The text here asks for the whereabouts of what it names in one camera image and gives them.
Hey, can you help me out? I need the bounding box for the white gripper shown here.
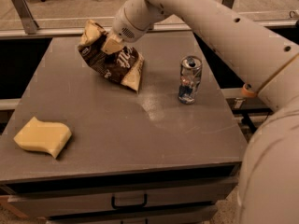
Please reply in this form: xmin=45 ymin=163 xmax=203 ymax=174
xmin=101 ymin=0 xmax=170 ymax=55

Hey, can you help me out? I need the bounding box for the brown chip bag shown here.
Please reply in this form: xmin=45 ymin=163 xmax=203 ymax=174
xmin=78 ymin=20 xmax=144 ymax=91

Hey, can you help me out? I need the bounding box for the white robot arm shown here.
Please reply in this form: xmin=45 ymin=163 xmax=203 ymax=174
xmin=103 ymin=0 xmax=299 ymax=224

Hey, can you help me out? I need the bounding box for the yellow sponge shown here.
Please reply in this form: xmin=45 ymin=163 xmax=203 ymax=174
xmin=13 ymin=117 xmax=72 ymax=159

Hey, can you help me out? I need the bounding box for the silver blue soda can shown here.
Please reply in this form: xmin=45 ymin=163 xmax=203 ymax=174
xmin=178 ymin=55 xmax=203 ymax=105

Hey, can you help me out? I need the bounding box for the orange tape roll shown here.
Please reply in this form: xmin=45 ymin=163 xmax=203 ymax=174
xmin=241 ymin=83 xmax=257 ymax=98

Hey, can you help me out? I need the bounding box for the black table leg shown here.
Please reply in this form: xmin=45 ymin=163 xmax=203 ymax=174
xmin=241 ymin=113 xmax=257 ymax=133

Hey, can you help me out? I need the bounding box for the upper grey drawer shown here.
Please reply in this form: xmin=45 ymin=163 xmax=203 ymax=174
xmin=8 ymin=176 xmax=237 ymax=217

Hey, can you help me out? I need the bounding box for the grey drawer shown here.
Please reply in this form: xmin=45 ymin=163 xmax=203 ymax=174
xmin=8 ymin=176 xmax=237 ymax=217
xmin=46 ymin=205 xmax=217 ymax=224

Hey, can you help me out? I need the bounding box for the lower grey drawer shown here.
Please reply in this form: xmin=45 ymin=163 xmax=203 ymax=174
xmin=46 ymin=205 xmax=217 ymax=224

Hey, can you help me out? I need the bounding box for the left metal bracket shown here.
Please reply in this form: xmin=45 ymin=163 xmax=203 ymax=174
xmin=11 ymin=0 xmax=39 ymax=35

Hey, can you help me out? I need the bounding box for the black drawer handle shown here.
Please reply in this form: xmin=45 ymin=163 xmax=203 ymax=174
xmin=111 ymin=194 xmax=148 ymax=210

